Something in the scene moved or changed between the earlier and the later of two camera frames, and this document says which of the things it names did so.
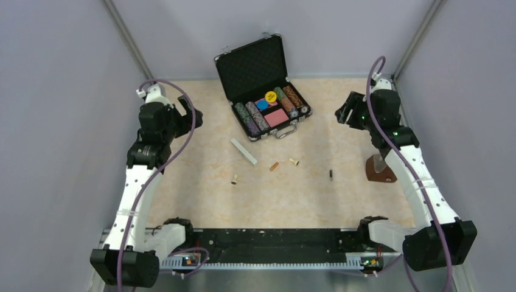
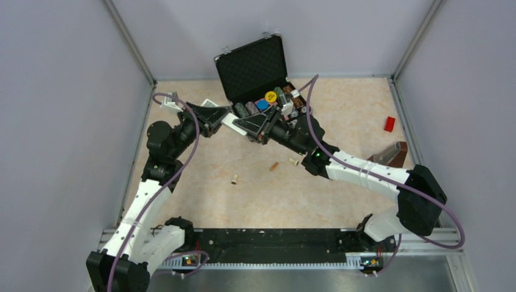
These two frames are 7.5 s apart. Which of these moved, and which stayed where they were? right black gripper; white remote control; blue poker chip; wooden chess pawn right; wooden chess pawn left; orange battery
Moved: white remote control; right black gripper
Stayed: blue poker chip; orange battery; wooden chess pawn right; wooden chess pawn left
